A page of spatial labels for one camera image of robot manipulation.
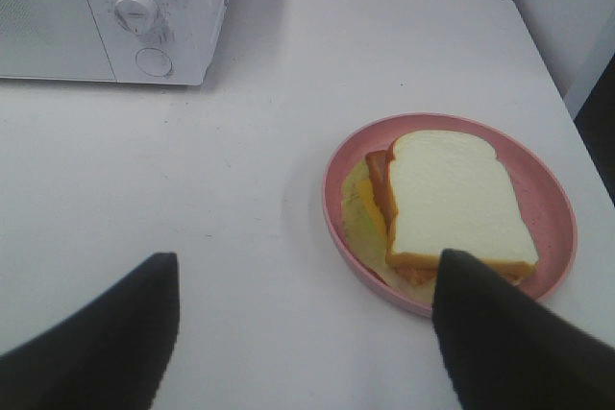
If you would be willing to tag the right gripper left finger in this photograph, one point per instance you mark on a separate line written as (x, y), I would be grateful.
(110, 354)

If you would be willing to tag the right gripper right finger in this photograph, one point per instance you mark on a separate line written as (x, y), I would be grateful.
(503, 350)

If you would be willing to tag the pink plate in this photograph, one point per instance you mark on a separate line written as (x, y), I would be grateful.
(544, 205)

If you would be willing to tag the white bread sandwich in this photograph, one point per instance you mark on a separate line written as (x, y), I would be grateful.
(427, 192)

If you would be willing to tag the white microwave door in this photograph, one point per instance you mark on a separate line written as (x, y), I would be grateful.
(52, 40)

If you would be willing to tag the white timer knob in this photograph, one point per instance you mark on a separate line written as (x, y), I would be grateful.
(136, 16)

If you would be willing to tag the white microwave oven body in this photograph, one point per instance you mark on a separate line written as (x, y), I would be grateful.
(115, 41)

